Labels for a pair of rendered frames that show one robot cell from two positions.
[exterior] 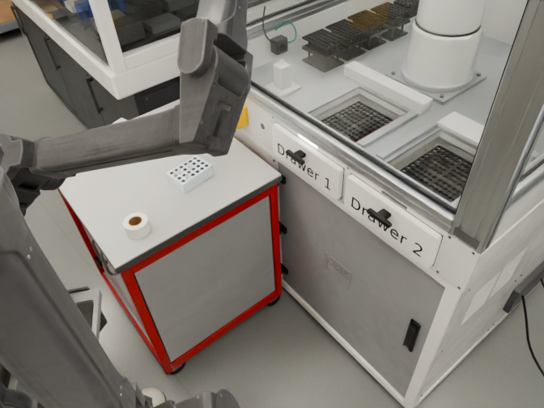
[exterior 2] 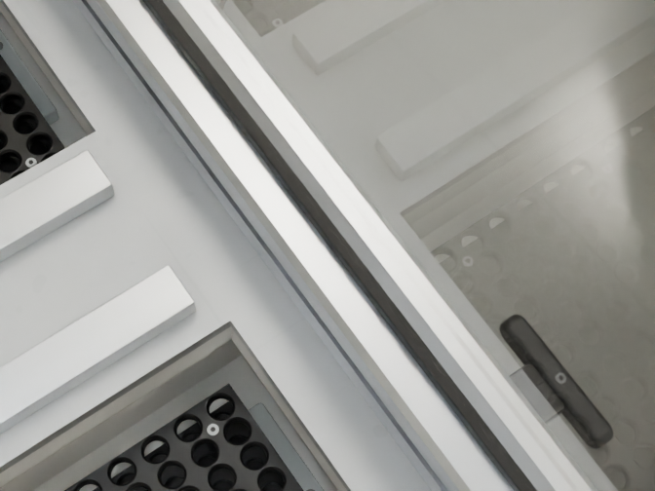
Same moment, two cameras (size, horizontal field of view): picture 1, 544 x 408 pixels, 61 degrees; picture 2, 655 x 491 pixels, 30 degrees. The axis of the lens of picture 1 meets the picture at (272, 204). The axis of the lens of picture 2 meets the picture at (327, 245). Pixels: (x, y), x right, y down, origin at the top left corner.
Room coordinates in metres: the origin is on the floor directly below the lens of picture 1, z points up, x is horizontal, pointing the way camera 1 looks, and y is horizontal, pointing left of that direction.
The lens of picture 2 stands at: (1.19, -0.21, 1.46)
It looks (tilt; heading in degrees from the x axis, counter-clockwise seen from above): 67 degrees down; 175
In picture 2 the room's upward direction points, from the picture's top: 7 degrees clockwise
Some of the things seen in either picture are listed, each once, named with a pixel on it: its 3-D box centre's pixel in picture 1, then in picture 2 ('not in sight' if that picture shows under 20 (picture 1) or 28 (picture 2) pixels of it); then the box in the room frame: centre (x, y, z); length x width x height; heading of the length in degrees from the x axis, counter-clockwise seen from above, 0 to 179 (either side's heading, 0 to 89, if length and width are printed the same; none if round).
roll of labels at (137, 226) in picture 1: (137, 225); not in sight; (0.91, 0.39, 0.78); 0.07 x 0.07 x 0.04
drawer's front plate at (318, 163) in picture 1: (305, 159); not in sight; (1.04, -0.10, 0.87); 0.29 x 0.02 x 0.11; 36
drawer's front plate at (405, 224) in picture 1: (388, 219); not in sight; (0.79, -0.29, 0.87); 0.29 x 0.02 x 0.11; 36
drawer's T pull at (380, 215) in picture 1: (382, 215); not in sight; (0.77, -0.27, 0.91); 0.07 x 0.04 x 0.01; 36
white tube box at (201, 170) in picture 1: (189, 173); not in sight; (1.12, 0.25, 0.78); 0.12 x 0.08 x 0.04; 135
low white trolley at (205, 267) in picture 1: (176, 240); not in sight; (1.20, 0.38, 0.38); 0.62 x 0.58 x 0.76; 36
